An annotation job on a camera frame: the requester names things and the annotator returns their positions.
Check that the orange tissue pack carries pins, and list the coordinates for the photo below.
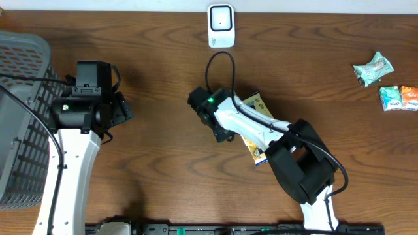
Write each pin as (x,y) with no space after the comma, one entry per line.
(409,96)

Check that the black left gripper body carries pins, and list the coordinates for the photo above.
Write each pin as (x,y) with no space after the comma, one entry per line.
(122,106)

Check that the grey plastic mesh basket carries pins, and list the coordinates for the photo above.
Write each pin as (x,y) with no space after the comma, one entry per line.
(27,73)

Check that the white barcode scanner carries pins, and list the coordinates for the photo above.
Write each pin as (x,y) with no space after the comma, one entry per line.
(221,26)

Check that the teal wet wipes pack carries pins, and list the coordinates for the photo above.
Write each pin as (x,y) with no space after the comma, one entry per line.
(373,71)

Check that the yellow snack bag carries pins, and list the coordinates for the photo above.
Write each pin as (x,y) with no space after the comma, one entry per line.
(255,101)

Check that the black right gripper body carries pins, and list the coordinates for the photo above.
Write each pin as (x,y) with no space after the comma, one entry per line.
(219,133)

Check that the small green tissue pack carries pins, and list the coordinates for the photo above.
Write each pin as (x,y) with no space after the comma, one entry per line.
(390,98)

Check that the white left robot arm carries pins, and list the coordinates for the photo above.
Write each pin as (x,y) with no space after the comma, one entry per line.
(81,117)

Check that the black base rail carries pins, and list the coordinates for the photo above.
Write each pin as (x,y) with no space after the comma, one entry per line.
(165,229)

